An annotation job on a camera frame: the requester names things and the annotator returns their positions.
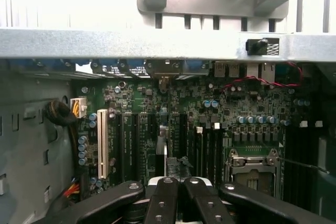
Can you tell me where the metal CPU socket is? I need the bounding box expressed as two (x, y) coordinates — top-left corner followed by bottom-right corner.
(224, 148), (286, 201)

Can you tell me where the multicolour main power cable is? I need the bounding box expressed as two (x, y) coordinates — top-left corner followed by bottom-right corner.
(62, 174), (85, 204)

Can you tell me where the blue expansion slot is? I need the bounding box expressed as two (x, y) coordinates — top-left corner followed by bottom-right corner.
(159, 106), (169, 127)

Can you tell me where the white expansion slot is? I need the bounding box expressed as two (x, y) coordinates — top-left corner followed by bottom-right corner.
(97, 109), (109, 179)

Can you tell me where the red and black twisted wire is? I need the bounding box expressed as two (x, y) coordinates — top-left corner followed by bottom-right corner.
(222, 61), (304, 94)

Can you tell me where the thin metal locking lever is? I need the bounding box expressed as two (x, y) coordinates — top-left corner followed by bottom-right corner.
(275, 156), (330, 174)

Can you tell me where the black RAM slot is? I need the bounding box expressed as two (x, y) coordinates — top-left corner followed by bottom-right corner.
(285, 125), (297, 201)
(211, 123), (220, 180)
(219, 126), (227, 180)
(314, 121), (327, 172)
(306, 125), (317, 198)
(204, 126), (212, 180)
(295, 121), (308, 201)

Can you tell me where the black and grey PC case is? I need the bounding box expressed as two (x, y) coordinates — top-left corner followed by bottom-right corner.
(0, 28), (336, 224)

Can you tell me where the black short expansion slot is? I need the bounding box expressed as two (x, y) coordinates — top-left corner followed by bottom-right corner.
(147, 113), (156, 142)

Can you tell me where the green motherboard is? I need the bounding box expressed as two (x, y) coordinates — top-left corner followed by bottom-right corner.
(69, 74), (326, 204)

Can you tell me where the black braided power cable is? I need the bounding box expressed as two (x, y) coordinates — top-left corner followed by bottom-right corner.
(43, 97), (88, 156)

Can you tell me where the black long expansion slot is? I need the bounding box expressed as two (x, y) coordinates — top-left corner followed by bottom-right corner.
(179, 113), (188, 158)
(131, 113), (141, 183)
(115, 113), (124, 183)

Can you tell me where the RAM stick with white label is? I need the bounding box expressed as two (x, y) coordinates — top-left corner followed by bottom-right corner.
(195, 126), (204, 180)

